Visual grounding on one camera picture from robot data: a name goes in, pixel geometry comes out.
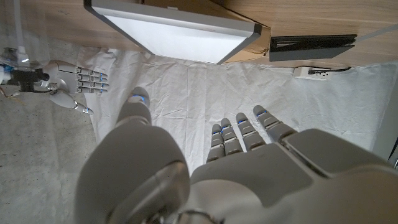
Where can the white backdrop cloth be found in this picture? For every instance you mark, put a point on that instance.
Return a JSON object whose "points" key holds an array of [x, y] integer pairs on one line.
{"points": [[217, 90]]}

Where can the black flat box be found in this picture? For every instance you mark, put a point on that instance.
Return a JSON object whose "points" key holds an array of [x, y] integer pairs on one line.
{"points": [[308, 49]]}

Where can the white power strip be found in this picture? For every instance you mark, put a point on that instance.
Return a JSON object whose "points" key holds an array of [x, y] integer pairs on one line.
{"points": [[303, 74]]}

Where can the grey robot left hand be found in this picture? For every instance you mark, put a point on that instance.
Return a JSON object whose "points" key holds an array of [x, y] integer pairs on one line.
{"points": [[248, 180]]}

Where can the small black-framed whiteboard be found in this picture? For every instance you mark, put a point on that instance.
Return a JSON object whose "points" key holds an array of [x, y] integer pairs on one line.
{"points": [[180, 37]]}

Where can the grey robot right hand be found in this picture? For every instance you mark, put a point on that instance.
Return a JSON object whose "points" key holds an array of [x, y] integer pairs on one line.
{"points": [[65, 79]]}

